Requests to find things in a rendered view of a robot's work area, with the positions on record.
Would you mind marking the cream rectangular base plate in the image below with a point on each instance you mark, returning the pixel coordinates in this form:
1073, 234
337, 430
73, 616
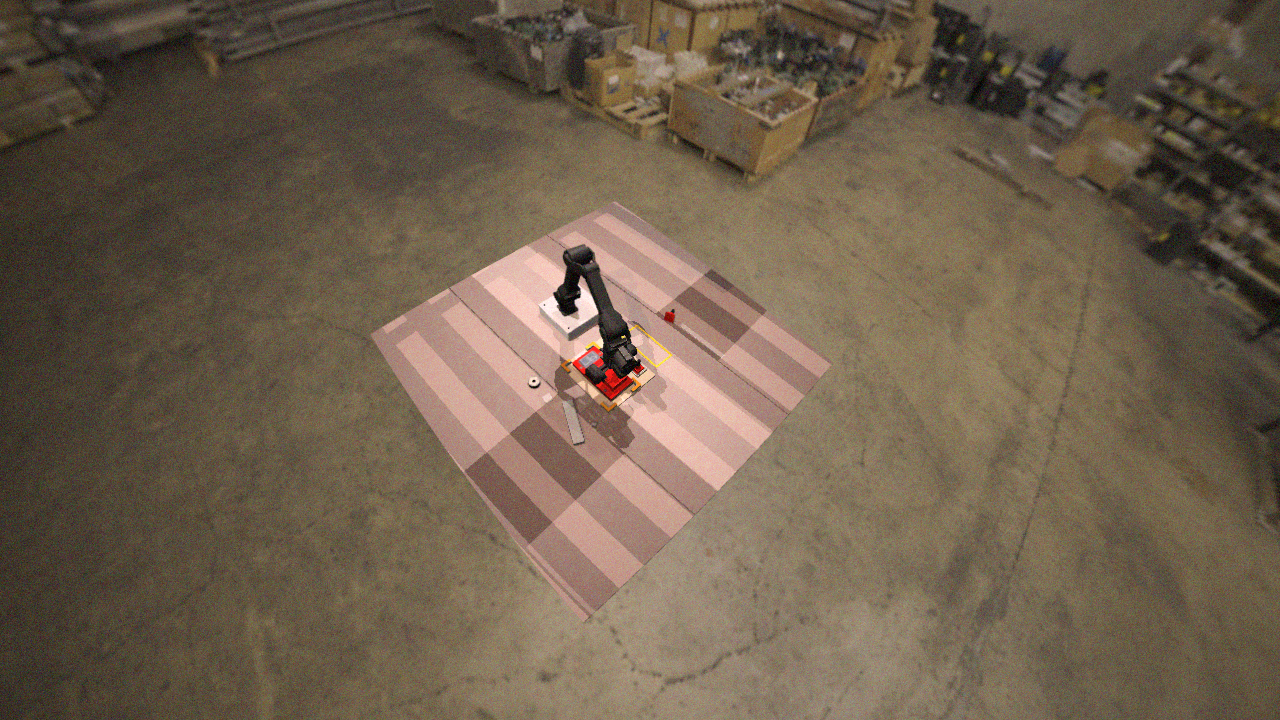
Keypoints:
639, 380

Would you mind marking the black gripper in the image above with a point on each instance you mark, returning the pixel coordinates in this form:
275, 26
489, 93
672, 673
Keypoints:
597, 375

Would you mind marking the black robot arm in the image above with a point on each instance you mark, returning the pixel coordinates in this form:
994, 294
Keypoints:
611, 324

